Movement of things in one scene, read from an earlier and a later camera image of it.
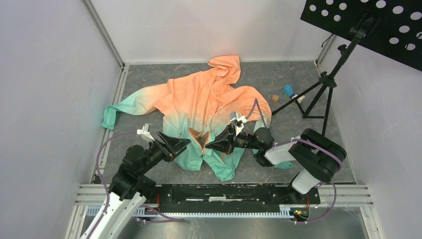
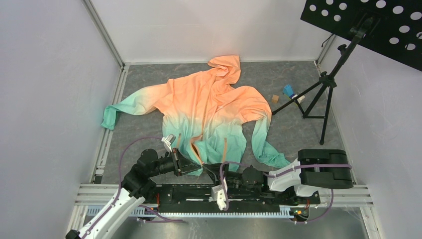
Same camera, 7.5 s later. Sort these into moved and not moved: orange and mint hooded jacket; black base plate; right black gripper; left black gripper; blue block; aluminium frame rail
Moved: left black gripper; right black gripper
Not moved: black base plate; blue block; aluminium frame rail; orange and mint hooded jacket
